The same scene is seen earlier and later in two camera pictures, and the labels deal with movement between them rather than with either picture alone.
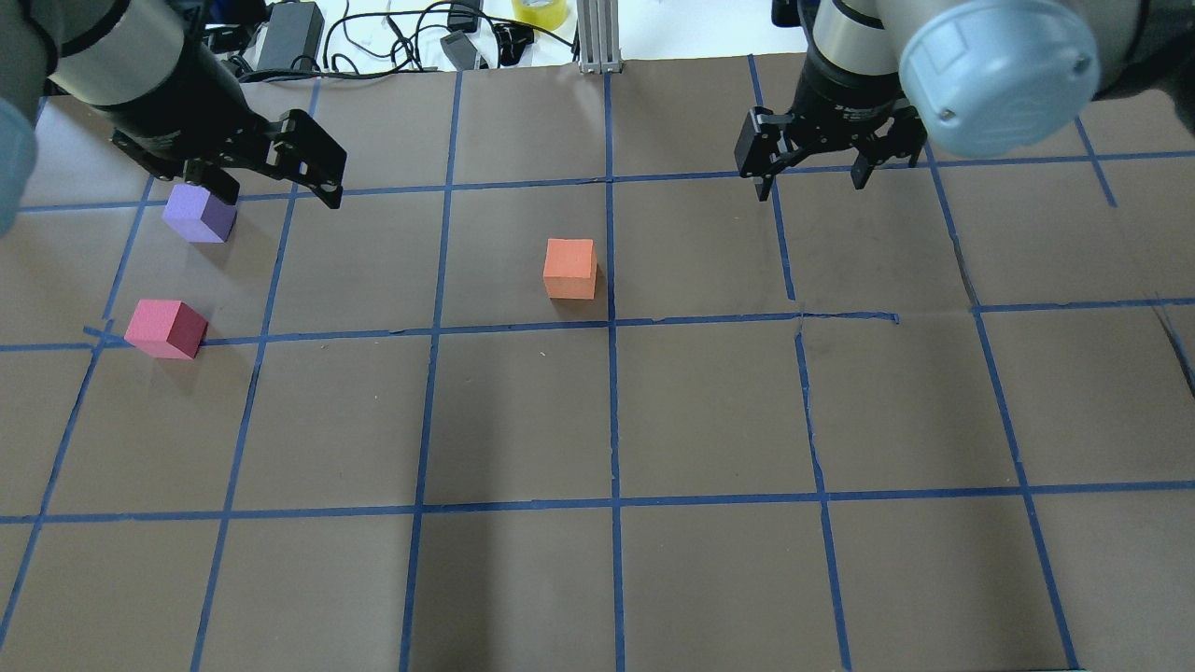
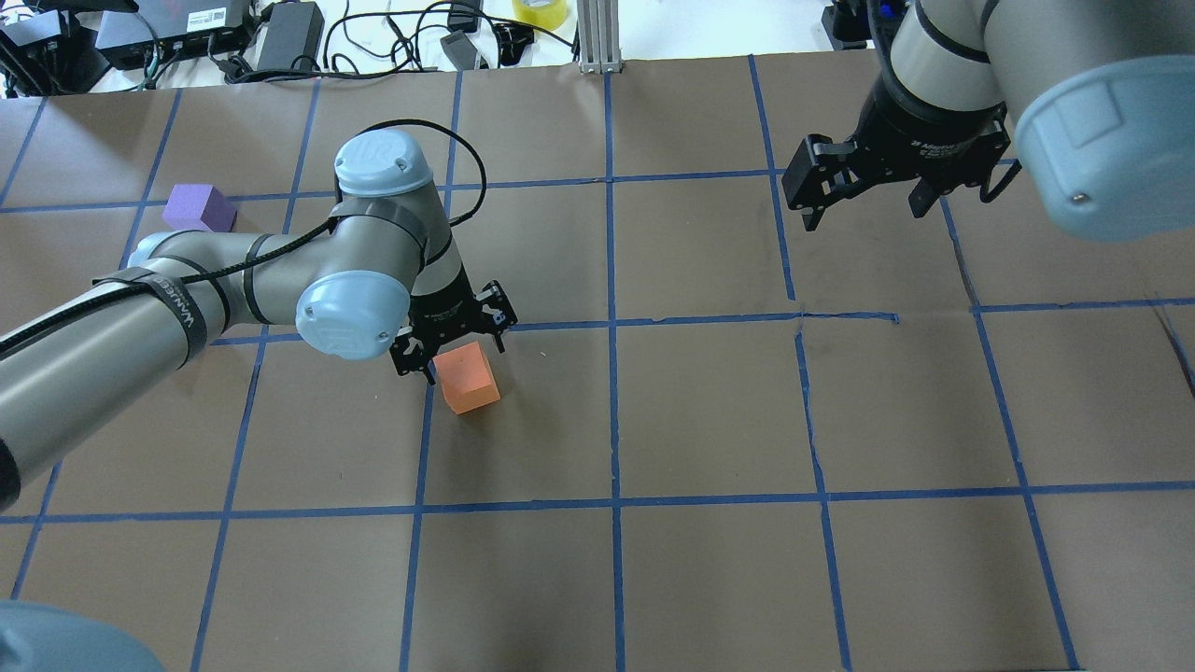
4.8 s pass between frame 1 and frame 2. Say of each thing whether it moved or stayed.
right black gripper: moved
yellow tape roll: stayed
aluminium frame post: stayed
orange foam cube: moved
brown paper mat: stayed
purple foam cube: stayed
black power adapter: stayed
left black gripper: moved
